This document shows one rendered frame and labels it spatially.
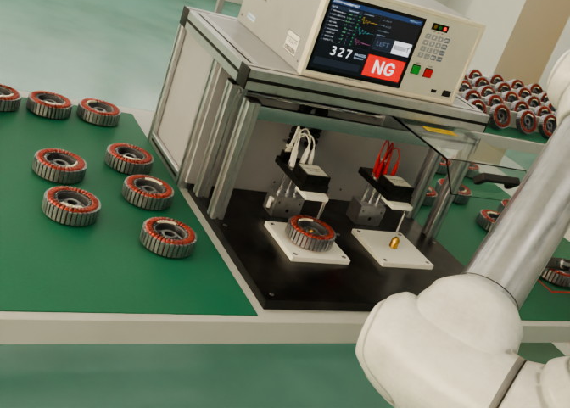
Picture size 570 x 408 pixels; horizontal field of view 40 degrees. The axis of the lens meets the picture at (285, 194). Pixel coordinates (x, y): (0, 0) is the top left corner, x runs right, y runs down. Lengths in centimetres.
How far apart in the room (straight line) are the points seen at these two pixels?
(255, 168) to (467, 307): 90
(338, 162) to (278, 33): 39
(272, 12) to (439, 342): 101
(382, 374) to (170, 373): 146
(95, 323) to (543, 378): 71
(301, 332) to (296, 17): 69
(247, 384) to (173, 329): 120
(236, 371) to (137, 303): 124
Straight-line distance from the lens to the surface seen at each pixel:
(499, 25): 574
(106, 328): 135
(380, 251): 183
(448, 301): 113
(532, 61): 586
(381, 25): 175
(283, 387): 262
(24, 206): 162
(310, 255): 168
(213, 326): 142
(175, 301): 143
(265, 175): 192
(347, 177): 203
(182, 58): 198
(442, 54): 187
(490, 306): 113
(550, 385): 107
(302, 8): 174
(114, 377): 243
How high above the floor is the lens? 151
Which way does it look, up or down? 22 degrees down
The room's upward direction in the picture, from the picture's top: 20 degrees clockwise
